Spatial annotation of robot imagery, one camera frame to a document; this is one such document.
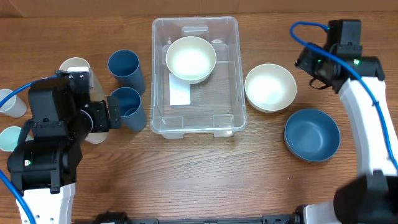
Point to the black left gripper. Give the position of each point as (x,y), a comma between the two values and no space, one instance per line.
(101,109)

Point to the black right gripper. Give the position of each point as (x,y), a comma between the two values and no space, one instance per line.
(306,53)

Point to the cream tall cup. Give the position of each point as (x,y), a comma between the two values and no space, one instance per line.
(75,64)
(96,138)

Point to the large cream bowl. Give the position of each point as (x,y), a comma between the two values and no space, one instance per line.
(270,88)

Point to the cream tall cup front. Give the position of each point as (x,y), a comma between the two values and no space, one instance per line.
(96,138)

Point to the grey small cup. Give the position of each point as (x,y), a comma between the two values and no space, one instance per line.
(14,107)

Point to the blue bowl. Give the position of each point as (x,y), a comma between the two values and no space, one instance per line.
(312,135)

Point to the mint green small cup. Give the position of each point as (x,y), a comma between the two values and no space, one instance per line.
(9,138)

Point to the clear plastic storage bin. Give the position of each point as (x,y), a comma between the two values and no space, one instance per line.
(217,103)

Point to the small cream bowl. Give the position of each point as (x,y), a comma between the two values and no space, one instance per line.
(191,59)

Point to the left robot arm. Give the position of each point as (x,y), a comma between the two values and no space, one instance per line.
(43,165)

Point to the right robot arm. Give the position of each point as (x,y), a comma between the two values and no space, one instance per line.
(359,81)

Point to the blue tall cup rear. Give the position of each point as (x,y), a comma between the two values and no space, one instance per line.
(126,68)

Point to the blue tall cup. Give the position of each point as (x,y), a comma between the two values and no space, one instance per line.
(131,107)
(126,68)

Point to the blue tall cup front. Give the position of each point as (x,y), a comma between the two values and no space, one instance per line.
(131,107)

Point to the white label in bin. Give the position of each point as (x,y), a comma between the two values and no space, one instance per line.
(179,91)

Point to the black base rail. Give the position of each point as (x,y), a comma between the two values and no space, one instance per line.
(122,218)

